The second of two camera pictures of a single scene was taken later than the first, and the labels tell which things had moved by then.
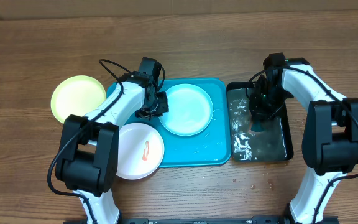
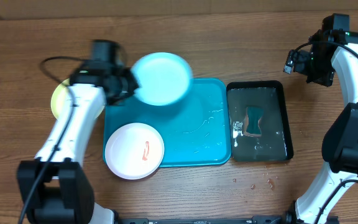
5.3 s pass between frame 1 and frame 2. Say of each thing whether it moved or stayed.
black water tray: stayed
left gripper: moved
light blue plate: moved
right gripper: moved
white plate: stayed
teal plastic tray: stayed
